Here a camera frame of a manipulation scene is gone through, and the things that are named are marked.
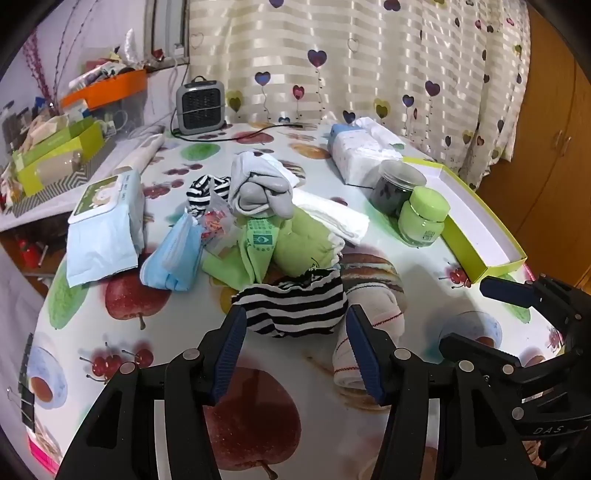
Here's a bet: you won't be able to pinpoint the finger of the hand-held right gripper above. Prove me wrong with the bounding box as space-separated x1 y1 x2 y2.
480 274 587 328
438 333 573 407

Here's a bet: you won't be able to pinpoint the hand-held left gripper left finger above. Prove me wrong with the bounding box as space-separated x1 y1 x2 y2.
55 305 250 480

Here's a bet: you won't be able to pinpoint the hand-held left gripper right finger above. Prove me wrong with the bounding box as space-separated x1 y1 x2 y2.
345 305 539 480

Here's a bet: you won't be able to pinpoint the cream sock with red stitching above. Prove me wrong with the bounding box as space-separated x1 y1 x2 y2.
332 281 407 398

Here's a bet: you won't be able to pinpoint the black white striped sock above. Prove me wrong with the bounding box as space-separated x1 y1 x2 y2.
186 174 232 217
231 270 349 337

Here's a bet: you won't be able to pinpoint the green sock with label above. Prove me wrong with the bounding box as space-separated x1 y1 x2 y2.
202 216 280 284

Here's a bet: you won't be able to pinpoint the light blue sock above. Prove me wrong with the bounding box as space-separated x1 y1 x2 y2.
140 208 204 292

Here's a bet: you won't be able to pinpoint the clear plastic bag red print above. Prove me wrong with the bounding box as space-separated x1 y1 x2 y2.
198 191 241 254

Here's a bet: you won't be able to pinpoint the green sock bundle white toes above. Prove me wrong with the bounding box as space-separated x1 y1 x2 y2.
272 208 343 273

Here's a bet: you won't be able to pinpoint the grey and white sock bundle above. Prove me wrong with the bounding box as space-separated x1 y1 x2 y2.
228 152 296 220

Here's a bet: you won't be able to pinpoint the green lidded jar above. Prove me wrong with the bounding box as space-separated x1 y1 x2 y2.
398 186 451 247

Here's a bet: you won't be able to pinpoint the fruit print tablecloth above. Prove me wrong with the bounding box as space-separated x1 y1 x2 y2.
23 122 568 480

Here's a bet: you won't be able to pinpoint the clear jar with dark contents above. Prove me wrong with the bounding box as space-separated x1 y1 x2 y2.
369 160 428 217

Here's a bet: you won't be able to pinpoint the wooden wardrobe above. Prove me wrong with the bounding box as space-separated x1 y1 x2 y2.
475 4 591 296

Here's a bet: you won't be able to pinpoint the light blue wet wipes pack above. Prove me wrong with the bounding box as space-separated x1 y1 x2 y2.
67 170 146 288

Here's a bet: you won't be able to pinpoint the white tissue pack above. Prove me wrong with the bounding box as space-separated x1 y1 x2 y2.
328 117 407 188

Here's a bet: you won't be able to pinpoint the black binder clip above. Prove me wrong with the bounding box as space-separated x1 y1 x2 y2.
19 390 37 428
19 332 35 388

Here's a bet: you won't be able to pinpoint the white paper roll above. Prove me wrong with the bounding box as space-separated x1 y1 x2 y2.
113 134 165 174

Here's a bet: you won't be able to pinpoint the red object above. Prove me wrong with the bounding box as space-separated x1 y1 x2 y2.
18 235 47 268

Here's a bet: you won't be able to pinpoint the grey chevron pattern box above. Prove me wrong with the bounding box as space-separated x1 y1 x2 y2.
11 152 116 217

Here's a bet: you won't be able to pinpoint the grey space heater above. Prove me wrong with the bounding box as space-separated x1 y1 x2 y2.
175 76 227 136

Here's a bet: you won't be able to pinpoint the cream striped heart curtain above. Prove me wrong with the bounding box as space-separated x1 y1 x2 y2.
187 0 532 185

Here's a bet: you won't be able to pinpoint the orange storage bin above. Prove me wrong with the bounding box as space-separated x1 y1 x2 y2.
60 69 148 112

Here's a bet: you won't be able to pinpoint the white crumpled bag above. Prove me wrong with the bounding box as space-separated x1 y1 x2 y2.
117 28 145 65

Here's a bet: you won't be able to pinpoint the purple decorative branches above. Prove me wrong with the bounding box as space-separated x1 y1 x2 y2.
23 18 88 116

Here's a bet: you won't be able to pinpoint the black heater cable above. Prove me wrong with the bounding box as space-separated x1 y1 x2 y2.
170 111 319 140

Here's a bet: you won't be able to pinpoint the window frame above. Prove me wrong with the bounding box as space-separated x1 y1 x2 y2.
148 0 190 65

